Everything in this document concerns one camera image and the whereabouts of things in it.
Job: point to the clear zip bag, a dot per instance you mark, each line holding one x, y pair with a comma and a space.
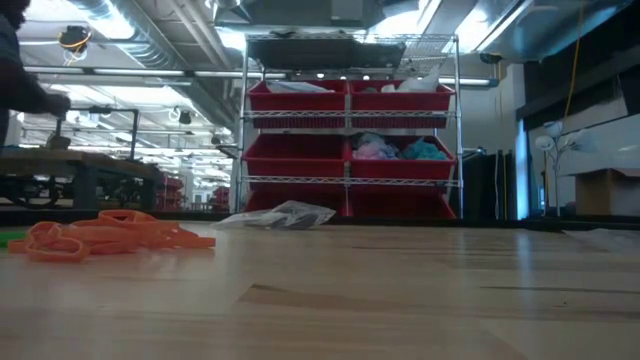
260, 218
605, 240

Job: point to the orange rubber band pile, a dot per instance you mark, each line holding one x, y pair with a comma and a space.
115, 235

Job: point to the green rubber band pile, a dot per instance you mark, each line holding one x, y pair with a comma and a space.
10, 237

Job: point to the red plastic bin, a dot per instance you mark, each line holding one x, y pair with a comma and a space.
295, 197
400, 169
300, 102
400, 205
295, 160
400, 100

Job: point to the pink cloth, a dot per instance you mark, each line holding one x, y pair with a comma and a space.
370, 151

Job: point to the grey cloth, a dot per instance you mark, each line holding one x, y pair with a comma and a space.
372, 137

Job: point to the white cloth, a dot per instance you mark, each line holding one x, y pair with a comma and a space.
295, 86

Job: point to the teal cloth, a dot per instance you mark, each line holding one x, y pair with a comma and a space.
425, 150

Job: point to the black plastic bin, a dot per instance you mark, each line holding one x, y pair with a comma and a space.
380, 55
300, 52

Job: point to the white plastic bag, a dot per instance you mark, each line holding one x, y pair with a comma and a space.
415, 82

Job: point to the black panels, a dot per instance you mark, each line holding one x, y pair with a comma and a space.
487, 185

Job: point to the grey ceiling air unit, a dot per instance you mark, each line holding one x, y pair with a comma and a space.
300, 12

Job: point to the black tube stand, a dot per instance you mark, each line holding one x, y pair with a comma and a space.
136, 130

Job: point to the dark work table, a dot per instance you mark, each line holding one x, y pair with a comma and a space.
100, 165

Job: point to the white floor lamp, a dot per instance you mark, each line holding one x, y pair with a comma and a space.
555, 145

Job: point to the cardboard box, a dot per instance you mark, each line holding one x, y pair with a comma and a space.
605, 192

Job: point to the person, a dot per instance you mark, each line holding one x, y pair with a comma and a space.
25, 90

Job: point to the black aluminium table frame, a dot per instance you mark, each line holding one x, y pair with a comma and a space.
425, 221

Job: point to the silver ceiling duct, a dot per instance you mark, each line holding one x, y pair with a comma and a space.
150, 35

